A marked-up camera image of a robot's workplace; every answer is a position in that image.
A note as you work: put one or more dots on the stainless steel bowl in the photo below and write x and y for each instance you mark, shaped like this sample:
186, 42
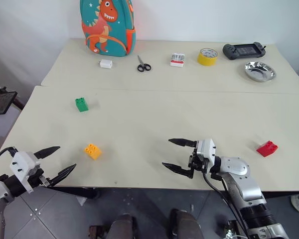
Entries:
259, 72

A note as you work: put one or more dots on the teal dinosaur backpack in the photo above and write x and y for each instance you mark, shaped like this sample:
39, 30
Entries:
107, 30

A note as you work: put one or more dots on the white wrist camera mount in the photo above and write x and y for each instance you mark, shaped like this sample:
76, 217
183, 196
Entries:
206, 150
23, 165

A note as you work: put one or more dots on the red toy brick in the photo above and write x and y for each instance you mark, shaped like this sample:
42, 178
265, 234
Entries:
267, 149

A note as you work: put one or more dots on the green toy brick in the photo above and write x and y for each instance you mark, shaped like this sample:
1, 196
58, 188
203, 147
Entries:
82, 105

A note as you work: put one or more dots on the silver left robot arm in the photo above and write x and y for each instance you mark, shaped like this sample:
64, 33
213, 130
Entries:
1, 194

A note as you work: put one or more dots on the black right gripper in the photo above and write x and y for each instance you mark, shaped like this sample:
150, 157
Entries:
196, 165

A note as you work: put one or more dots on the dark rounded shape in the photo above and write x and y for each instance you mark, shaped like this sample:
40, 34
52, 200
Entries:
122, 227
185, 224

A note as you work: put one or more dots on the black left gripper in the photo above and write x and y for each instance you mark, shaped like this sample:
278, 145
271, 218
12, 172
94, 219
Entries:
39, 177

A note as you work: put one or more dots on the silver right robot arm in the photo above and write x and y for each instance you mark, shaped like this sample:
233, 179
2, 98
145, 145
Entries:
246, 181

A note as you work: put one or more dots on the yellow tape roll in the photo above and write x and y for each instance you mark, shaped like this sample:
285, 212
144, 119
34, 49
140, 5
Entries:
206, 59

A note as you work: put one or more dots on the black tablet screen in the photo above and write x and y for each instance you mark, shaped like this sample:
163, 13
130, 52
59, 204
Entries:
1, 103

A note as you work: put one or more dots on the black handheld game console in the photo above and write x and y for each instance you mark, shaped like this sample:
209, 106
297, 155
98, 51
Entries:
244, 51

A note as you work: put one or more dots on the white power adapter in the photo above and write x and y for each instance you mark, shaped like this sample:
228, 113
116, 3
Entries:
106, 64

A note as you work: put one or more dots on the yellow toy brick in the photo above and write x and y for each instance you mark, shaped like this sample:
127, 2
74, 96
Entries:
92, 151

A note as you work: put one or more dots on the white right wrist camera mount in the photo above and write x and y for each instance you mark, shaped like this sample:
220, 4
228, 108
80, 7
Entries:
206, 150

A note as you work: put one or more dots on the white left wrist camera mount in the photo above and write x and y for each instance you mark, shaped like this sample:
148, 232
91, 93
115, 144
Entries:
23, 165

